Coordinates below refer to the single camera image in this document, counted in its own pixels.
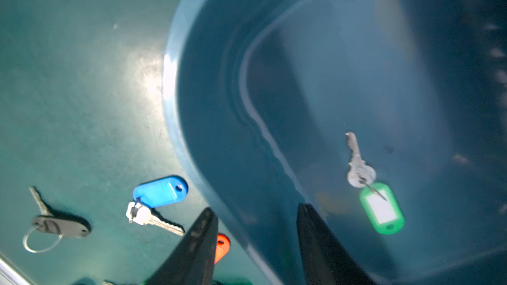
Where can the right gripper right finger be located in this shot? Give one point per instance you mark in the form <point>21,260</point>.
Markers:
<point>324,259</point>

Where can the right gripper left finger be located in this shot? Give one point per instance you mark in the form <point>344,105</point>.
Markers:
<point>193,259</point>

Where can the key with red tag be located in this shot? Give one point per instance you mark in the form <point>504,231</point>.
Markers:
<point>223,246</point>

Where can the key with green white tag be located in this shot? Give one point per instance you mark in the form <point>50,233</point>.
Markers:
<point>377,199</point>

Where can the key with blue tag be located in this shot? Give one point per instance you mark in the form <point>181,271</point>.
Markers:
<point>149,196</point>

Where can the key with black tag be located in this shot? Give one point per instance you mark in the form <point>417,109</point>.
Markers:
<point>60,224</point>

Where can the translucent blue storage box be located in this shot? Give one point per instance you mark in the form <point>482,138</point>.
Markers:
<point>259,95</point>

